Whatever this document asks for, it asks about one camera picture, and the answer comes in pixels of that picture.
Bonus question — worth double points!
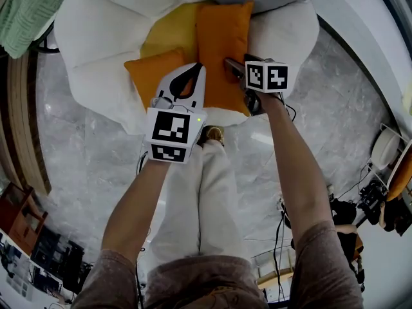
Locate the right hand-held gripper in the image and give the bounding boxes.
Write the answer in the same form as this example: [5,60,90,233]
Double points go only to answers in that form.
[224,53,290,117]

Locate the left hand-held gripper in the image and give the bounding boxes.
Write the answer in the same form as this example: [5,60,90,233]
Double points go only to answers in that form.
[144,62,209,165]

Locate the large orange pillow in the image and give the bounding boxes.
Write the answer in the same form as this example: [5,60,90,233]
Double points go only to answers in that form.
[195,0,255,118]

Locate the small orange pillow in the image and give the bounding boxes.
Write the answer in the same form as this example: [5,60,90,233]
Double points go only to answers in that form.
[124,46,198,113]

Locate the white flower-shaped chair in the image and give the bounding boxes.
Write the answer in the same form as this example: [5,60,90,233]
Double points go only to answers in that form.
[53,0,321,135]

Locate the person's right forearm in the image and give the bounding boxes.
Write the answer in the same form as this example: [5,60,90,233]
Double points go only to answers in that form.
[257,93,336,249]

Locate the person's left forearm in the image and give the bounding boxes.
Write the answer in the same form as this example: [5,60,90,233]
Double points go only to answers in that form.
[100,159,171,265]

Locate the person's tan shoe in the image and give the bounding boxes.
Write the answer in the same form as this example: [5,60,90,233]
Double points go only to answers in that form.
[196,125,225,148]

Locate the yellow round seat cushion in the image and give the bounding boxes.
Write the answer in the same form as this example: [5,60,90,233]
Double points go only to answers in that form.
[140,1,207,61]

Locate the person's cream trousers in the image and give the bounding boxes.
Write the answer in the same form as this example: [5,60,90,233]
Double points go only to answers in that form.
[147,138,252,272]

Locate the dark wicker chair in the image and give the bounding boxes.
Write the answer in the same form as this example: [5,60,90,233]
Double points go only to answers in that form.
[30,21,64,55]

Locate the wooden plank platform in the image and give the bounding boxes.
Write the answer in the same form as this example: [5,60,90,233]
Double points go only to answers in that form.
[0,51,53,196]

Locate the white round chair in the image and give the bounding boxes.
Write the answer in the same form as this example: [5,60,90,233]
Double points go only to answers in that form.
[370,122,412,189]

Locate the green knitted blanket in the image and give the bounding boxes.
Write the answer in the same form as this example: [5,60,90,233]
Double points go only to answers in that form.
[0,0,75,60]

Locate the pale yellow paper sheet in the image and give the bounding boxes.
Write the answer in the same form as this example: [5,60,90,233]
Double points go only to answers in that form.
[401,79,412,115]

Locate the person's brown printed shirt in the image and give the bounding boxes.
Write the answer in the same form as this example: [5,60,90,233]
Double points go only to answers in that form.
[69,220,365,309]

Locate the orange chair cushion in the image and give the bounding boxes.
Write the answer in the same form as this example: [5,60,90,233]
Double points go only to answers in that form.
[385,153,412,203]

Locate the red-brown wooden cabinet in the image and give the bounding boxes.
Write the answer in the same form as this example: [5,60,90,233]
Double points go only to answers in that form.
[0,182,49,257]

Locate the black equipment pile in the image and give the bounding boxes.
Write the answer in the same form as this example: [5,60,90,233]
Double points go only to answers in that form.
[28,227,94,297]

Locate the black window frame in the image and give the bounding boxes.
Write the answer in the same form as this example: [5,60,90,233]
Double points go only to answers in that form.
[366,0,412,89]

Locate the black camera rig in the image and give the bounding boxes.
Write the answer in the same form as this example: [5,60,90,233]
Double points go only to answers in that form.
[357,178,389,217]

